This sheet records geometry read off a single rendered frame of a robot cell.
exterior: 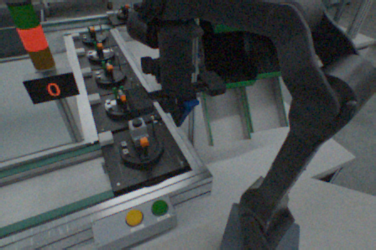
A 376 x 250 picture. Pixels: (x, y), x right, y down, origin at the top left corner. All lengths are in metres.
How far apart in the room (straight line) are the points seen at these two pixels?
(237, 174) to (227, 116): 0.22
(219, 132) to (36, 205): 0.59
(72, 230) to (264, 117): 0.68
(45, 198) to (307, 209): 0.80
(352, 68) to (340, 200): 0.73
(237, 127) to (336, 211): 0.40
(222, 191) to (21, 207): 0.61
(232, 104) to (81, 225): 0.57
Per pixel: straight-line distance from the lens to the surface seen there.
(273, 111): 0.92
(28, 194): 0.91
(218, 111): 0.82
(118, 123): 0.95
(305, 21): 0.27
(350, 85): 0.26
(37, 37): 0.70
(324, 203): 0.94
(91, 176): 0.87
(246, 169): 0.93
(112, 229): 0.70
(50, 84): 0.75
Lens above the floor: 1.57
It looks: 41 degrees down
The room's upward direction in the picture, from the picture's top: straight up
